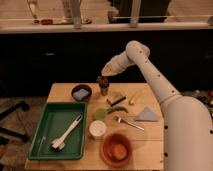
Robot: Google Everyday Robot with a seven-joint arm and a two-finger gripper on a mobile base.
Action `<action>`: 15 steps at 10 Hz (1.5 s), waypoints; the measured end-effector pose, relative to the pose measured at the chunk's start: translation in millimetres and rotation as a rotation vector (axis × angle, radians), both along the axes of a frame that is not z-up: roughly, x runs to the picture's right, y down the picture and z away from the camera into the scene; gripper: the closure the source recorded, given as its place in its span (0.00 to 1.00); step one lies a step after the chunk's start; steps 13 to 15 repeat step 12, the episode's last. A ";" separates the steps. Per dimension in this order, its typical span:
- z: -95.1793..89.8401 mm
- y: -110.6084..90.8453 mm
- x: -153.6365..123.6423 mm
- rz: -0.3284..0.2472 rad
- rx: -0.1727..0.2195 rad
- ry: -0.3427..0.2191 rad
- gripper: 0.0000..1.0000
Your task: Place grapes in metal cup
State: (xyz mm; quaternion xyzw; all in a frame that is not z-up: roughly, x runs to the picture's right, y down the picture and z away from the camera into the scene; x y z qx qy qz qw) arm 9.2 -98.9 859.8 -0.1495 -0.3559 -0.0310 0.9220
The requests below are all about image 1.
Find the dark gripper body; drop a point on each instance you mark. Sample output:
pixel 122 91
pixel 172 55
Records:
pixel 103 81

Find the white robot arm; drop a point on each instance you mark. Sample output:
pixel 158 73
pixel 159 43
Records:
pixel 188 138

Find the metal cup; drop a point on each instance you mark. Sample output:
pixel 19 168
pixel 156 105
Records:
pixel 104 90

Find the white cup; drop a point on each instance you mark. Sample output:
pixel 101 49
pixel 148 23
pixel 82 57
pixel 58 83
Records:
pixel 97 129

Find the blue sponge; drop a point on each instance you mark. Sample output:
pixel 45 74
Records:
pixel 80 94

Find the dark purple bowl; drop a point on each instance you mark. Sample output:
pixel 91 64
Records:
pixel 82 86

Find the dark rectangular block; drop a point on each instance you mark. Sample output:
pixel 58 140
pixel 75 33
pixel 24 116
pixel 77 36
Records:
pixel 115 100

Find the green pepper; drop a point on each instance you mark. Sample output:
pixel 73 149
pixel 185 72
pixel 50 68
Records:
pixel 116 108

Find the green round lid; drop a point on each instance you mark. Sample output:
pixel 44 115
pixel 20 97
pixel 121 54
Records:
pixel 99 114

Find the wooden table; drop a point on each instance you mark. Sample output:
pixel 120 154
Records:
pixel 147 145

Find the blue folded cloth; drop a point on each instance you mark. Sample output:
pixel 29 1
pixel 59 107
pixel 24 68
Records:
pixel 147 115

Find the green plastic tray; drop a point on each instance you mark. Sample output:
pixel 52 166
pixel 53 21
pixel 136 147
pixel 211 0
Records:
pixel 55 119

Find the orange clay bowl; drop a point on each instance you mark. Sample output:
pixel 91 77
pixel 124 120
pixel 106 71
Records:
pixel 106 145

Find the orange fruit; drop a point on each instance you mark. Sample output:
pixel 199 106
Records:
pixel 118 152

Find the white dish brush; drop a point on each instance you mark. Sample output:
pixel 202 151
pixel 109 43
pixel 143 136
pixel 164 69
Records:
pixel 58 143

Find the black chair base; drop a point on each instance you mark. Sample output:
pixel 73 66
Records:
pixel 11 123

